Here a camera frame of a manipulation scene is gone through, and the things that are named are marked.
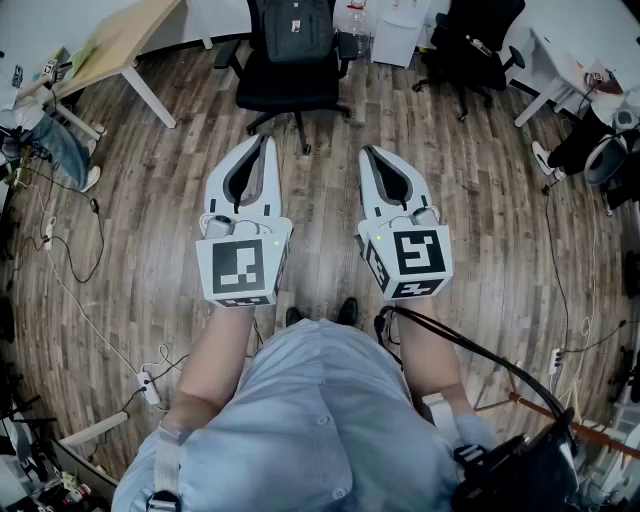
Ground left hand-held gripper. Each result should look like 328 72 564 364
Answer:
194 133 294 307

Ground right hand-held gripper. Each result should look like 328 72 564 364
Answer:
355 145 455 302

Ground black mesh office chair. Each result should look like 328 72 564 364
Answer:
213 0 359 155

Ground dark grey backpack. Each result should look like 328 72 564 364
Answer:
262 0 335 64

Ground person's right forearm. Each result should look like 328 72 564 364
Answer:
394 294 476 426

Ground person's left forearm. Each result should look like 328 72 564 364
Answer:
169 299 259 431

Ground black padded office chair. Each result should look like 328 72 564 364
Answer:
412 0 526 123

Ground white water dispenser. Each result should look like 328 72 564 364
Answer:
370 0 431 69

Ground small clear plastic bottle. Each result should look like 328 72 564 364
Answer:
464 34 494 56

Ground large clear water bottle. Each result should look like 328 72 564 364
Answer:
332 0 375 59

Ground light wooden desk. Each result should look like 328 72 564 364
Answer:
49 0 181 129

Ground light green board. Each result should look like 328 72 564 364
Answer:
74 37 112 76

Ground white desk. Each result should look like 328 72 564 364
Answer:
514 27 626 129

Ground person's light blue shirt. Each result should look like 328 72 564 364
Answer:
112 319 496 512

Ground brown wooden pole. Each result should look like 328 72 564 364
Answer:
508 392 640 459

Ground black waist bag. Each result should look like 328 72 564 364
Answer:
452 409 581 512

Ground thick black cable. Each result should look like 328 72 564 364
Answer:
374 304 576 416

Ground grey right shoulder strap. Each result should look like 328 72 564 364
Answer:
422 392 489 469

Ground grey shoulder strap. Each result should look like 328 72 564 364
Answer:
149 422 194 512
422 392 489 469

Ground grey left shoulder strap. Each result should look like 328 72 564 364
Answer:
149 422 194 512

